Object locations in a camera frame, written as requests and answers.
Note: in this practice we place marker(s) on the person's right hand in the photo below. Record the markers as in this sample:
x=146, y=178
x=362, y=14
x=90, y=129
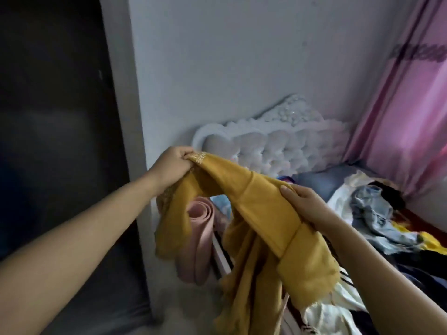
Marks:
x=311, y=205

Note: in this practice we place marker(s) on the person's left hand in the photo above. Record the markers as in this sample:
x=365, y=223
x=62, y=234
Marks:
x=171, y=167

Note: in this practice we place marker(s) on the mustard yellow hoodie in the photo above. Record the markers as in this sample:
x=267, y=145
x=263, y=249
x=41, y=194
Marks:
x=258, y=205

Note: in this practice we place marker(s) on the pile of mixed clothes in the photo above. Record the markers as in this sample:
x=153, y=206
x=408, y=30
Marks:
x=377, y=219

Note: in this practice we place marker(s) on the grey wardrobe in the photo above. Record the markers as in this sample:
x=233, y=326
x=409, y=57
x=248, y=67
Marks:
x=56, y=171

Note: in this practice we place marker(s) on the person's right forearm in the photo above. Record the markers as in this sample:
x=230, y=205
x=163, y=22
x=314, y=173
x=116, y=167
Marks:
x=391, y=282

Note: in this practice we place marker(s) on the person's left forearm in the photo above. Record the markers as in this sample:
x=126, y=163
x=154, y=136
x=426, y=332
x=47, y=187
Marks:
x=77, y=254

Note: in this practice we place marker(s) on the white bed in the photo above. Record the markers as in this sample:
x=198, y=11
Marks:
x=314, y=153

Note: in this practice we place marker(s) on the grey pillow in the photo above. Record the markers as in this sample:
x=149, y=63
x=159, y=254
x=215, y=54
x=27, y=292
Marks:
x=325, y=181

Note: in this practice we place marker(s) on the colourful patterned pillow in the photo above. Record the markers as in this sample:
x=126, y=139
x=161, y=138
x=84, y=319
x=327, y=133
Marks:
x=221, y=204

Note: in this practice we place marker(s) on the white tufted headboard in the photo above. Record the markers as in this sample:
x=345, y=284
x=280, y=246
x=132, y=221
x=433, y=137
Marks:
x=279, y=146

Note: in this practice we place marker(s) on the pink rolled mat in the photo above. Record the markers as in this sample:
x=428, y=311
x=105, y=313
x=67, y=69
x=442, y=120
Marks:
x=199, y=240

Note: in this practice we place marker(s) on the red bedsheet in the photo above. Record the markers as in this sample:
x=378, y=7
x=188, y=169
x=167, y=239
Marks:
x=422, y=223

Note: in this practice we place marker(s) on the wide pink curtain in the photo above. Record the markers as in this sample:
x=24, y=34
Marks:
x=412, y=115

